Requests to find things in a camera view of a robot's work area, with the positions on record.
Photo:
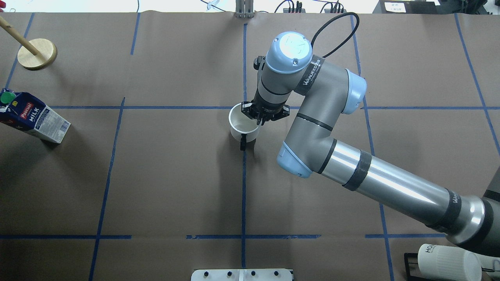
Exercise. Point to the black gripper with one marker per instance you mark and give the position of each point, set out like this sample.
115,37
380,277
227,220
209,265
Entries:
267,107

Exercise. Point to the white smiley mug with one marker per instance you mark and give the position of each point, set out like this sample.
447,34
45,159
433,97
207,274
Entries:
242,128

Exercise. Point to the blue white milk carton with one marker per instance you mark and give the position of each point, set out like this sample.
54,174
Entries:
23,111

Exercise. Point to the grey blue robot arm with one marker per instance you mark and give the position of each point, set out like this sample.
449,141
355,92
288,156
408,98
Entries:
469,222

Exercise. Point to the white ribbed cup lower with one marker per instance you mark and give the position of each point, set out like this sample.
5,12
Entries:
443,263

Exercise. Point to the white mounting pole with base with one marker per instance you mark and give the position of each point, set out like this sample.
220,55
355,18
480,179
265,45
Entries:
269,274

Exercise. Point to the wooden mug tree stand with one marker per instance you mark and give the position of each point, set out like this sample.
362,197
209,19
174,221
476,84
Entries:
35,54

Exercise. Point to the aluminium frame post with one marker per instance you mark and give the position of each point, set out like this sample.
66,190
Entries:
244,9

